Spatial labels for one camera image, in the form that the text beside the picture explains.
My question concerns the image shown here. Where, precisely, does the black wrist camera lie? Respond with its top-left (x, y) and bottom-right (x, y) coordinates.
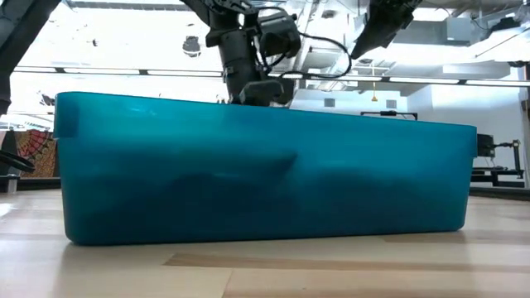
top-left (258, 11), bottom-right (302, 59)

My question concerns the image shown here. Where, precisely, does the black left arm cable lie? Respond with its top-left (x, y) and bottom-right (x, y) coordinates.
top-left (264, 31), bottom-right (354, 80)

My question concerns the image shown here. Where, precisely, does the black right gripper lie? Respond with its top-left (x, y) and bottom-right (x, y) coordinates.
top-left (350, 0), bottom-right (424, 60)

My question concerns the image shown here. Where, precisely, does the black chair wheel base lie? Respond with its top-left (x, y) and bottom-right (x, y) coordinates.
top-left (0, 149), bottom-right (36, 175)

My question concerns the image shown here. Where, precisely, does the blue plastic basket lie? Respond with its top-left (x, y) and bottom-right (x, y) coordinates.
top-left (53, 91), bottom-right (479, 247)

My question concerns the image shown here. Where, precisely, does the patterned orange fabric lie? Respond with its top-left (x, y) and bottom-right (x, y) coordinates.
top-left (14, 130), bottom-right (59, 179)

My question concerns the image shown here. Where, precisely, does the black metal stand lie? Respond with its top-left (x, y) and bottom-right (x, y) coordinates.
top-left (470, 134), bottom-right (526, 189)

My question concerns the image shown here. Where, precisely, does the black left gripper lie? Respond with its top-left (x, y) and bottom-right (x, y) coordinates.
top-left (205, 16), bottom-right (287, 107)

